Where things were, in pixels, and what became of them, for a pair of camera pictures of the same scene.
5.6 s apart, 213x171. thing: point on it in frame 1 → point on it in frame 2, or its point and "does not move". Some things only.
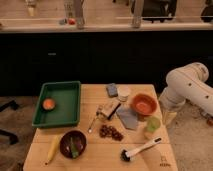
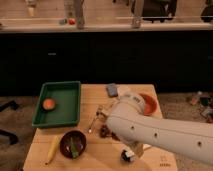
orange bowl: x=144 y=104 does not move
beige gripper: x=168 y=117 → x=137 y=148
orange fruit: x=48 y=104 does not move
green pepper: x=75 y=152 does not move
